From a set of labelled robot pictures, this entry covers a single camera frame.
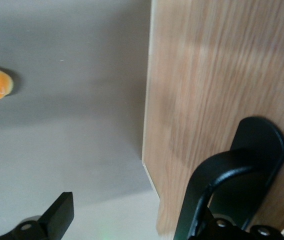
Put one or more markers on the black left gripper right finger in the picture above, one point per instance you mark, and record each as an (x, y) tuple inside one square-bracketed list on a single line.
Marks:
[(232, 235)]

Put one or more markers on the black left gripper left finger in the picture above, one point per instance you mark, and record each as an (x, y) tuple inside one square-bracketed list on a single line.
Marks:
[(57, 220)]

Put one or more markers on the light wooden drawer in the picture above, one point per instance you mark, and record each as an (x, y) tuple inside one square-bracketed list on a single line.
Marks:
[(219, 62)]

